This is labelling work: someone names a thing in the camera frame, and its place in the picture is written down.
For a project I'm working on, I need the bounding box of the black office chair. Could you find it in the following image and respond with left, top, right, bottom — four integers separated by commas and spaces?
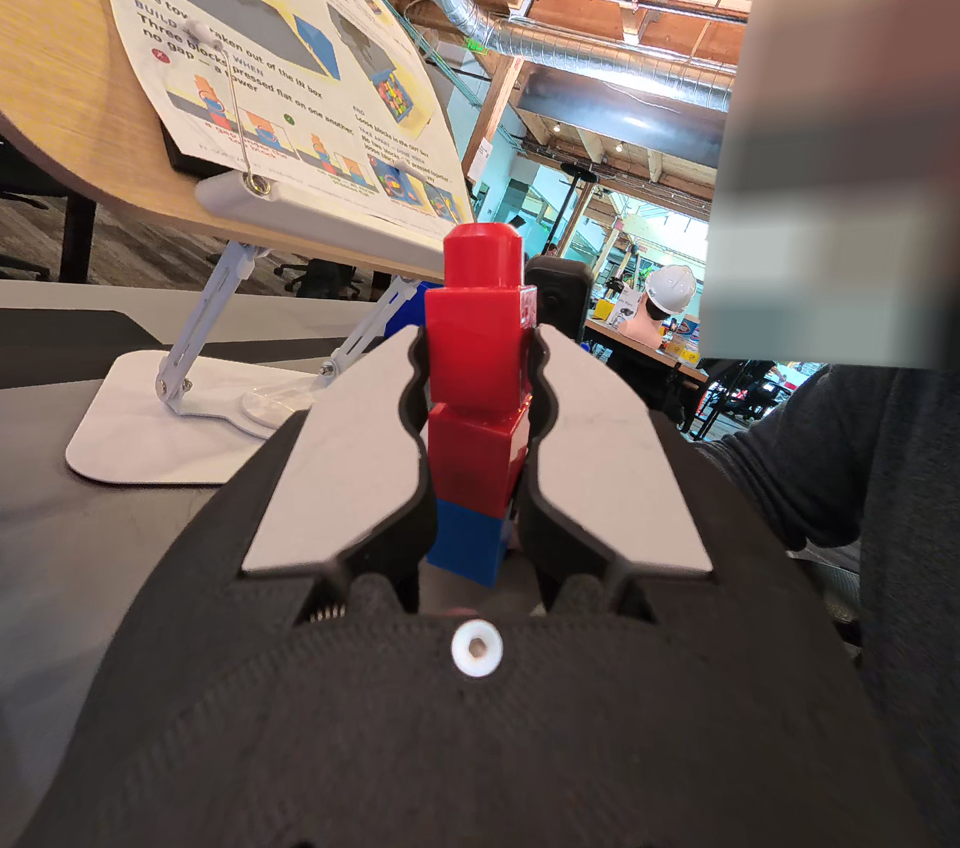
273, 256, 363, 300

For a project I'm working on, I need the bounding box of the long wooden table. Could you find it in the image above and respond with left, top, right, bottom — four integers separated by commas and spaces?
583, 317, 710, 386

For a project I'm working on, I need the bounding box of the person's torso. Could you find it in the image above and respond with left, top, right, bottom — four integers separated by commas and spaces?
855, 364, 960, 848

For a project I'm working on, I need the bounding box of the person's right forearm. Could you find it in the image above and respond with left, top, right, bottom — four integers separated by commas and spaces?
693, 364, 886, 551

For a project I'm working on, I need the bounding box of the plain blue plastic bin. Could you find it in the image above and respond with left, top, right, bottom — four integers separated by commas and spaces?
386, 278, 445, 341

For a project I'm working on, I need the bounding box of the silver ventilation duct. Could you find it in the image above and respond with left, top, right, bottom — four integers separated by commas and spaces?
405, 0, 738, 114

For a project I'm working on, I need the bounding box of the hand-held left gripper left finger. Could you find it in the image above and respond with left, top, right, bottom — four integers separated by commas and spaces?
241, 323, 438, 615

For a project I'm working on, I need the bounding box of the grey desk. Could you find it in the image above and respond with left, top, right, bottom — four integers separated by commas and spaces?
0, 278, 421, 827

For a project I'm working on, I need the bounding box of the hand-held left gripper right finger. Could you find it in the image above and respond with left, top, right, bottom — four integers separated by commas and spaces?
519, 323, 714, 615

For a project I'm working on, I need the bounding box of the printed instruction sheet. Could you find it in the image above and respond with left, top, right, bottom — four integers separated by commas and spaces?
81, 0, 475, 240

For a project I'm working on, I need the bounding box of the blue toy block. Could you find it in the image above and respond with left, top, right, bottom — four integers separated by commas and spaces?
425, 497, 519, 588

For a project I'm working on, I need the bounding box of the wooden book stand white base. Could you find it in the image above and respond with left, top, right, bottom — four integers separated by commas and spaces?
0, 0, 477, 485

